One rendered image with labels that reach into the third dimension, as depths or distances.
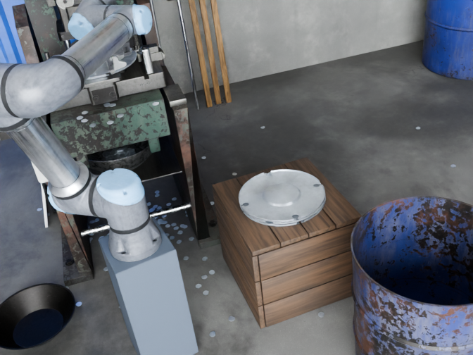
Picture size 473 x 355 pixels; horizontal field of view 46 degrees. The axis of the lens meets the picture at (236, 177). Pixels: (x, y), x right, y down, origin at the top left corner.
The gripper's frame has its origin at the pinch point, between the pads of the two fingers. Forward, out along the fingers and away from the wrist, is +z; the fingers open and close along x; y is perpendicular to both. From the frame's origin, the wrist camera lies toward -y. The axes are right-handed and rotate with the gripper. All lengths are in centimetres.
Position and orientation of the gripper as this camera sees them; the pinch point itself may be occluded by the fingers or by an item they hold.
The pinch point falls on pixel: (110, 70)
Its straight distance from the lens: 187.4
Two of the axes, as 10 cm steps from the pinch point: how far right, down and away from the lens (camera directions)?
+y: 9.4, -2.6, 2.1
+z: -0.4, 5.3, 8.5
